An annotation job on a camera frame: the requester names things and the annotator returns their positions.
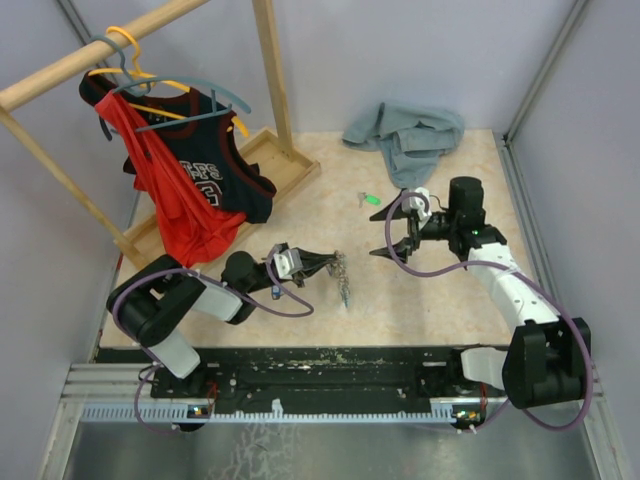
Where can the white cable duct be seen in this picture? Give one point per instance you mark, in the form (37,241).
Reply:
(190,413)

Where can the light blue denim cloth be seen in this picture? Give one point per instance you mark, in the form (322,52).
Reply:
(411,139)

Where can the key with green tag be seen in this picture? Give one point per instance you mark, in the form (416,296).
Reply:
(365,198)

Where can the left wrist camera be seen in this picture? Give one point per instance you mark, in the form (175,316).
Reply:
(287,263)

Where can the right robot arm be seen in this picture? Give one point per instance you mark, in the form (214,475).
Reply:
(547,359)

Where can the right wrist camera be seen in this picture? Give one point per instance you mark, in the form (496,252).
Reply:
(419,203)

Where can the teal clothes hanger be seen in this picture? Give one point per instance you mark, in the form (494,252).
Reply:
(236,123)

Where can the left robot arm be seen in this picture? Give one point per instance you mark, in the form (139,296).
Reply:
(150,305)

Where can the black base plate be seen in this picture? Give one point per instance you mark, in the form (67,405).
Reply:
(306,403)

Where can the navy basketball jersey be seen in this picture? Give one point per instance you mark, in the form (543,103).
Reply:
(208,153)

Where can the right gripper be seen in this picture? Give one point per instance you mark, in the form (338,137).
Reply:
(403,248)

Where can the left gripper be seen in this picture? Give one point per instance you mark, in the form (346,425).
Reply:
(308,259)

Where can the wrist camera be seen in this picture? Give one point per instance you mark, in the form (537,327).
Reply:
(419,203)
(287,263)

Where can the red shirt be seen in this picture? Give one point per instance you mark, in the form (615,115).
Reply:
(192,230)

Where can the yellow clothes hanger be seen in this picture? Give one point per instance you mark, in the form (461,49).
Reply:
(140,83)

